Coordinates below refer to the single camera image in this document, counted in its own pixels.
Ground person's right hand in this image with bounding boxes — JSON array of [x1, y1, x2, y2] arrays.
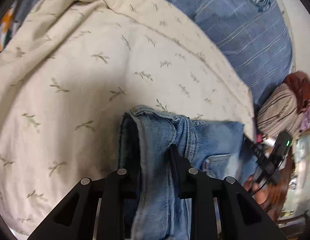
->
[[243, 175, 270, 210]]

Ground blue denim jeans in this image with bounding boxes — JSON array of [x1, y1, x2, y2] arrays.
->
[[118, 105, 257, 239]]

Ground orange patterned cloth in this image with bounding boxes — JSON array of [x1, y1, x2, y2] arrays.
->
[[0, 4, 16, 52]]

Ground beige striped fabric bundle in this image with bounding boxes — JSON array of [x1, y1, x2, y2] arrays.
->
[[257, 83, 303, 138]]

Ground red-brown cloth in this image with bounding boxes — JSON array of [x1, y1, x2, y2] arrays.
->
[[283, 71, 310, 114]]

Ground cream leaf-print blanket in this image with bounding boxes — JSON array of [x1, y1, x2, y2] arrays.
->
[[0, 0, 254, 239]]

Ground blue striped bed sheet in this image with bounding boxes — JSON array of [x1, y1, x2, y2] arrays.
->
[[167, 0, 293, 108]]

